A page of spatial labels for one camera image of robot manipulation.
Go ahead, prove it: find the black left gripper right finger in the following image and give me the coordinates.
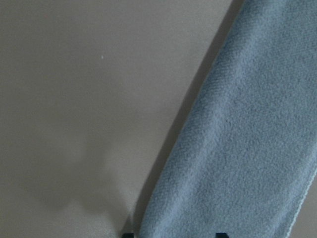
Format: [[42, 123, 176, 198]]
[[215, 233, 227, 238]]

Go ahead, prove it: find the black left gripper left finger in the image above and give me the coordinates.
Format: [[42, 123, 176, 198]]
[[121, 233, 134, 238]]

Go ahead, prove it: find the pink grey microfibre towel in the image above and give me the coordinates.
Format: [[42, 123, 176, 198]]
[[139, 0, 317, 238]]

